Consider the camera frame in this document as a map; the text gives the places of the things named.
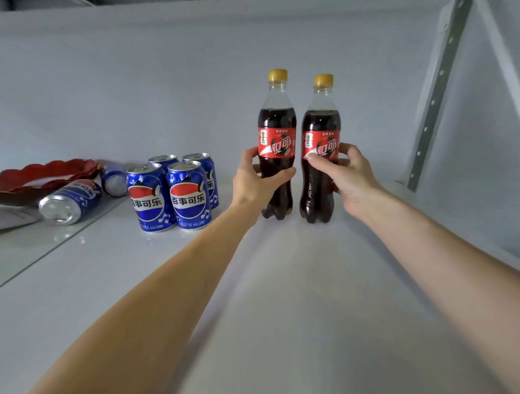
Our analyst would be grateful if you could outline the person's right forearm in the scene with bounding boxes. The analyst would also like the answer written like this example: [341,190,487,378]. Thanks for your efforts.
[345,189,520,394]

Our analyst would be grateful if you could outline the clear glass shelf plate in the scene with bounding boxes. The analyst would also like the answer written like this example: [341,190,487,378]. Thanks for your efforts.
[0,195,131,288]

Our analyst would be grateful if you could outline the grey perforated metal shelf rail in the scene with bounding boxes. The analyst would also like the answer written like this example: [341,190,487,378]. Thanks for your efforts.
[407,0,474,193]

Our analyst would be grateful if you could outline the red scalloped tray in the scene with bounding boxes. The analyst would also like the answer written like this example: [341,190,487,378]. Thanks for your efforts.
[0,159,102,206]

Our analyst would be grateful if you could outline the person's right hand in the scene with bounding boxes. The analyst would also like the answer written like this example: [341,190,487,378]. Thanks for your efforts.
[307,143,388,221]

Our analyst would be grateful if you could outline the group of blue soda cans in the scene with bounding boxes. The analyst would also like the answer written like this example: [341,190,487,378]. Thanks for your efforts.
[38,153,220,233]

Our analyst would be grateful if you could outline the cola bottle with yellow cap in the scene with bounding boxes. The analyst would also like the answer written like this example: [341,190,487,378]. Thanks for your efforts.
[258,69,297,221]
[299,74,342,224]

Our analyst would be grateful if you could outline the person's left forearm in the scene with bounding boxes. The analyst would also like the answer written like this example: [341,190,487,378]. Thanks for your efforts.
[29,203,261,394]

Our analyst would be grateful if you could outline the person's left hand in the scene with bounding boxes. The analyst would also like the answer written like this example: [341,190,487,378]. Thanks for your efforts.
[231,147,297,222]

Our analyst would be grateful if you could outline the white flat board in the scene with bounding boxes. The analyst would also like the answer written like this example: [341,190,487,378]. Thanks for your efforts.
[0,204,43,231]

